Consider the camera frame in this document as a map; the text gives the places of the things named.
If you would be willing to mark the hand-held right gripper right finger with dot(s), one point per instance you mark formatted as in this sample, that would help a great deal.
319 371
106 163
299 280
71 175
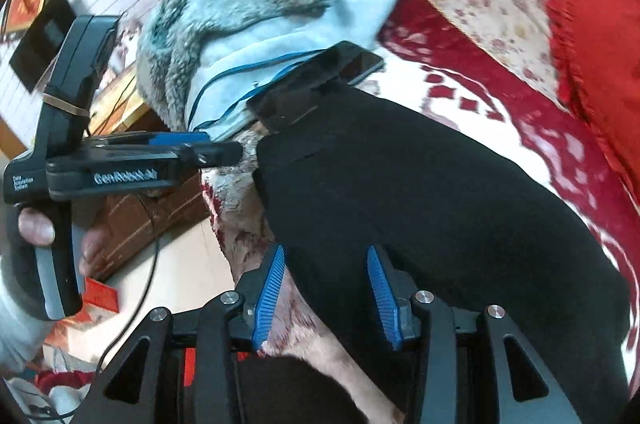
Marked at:
384 304

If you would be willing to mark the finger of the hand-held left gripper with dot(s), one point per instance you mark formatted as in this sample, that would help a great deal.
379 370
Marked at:
220 153
165 138

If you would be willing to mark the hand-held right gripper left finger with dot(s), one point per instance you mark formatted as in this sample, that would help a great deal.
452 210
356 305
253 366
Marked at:
269 304

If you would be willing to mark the black pants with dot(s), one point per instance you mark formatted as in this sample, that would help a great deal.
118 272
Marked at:
425 214

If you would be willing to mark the person's left forearm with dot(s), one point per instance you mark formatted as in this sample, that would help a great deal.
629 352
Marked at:
17 304

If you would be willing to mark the person's left hand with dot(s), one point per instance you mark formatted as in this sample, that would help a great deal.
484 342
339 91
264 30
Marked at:
36 228

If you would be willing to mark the wooden cabinet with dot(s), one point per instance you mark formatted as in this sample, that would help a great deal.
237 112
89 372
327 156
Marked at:
135 214

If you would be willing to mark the black smartphone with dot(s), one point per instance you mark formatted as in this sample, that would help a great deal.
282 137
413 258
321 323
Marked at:
320 79

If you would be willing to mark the red paper packet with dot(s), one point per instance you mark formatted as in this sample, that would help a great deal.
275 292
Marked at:
102 296

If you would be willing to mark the light blue fur jacket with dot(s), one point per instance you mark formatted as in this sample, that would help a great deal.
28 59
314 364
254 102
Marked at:
260 4

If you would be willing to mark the red and white patterned blanket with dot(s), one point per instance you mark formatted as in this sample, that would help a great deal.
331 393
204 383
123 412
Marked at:
540 129

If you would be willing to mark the red fringed blanket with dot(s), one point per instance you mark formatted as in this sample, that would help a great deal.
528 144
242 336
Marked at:
600 54

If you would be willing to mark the black wall panel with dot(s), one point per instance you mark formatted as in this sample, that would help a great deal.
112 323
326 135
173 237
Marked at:
42 39

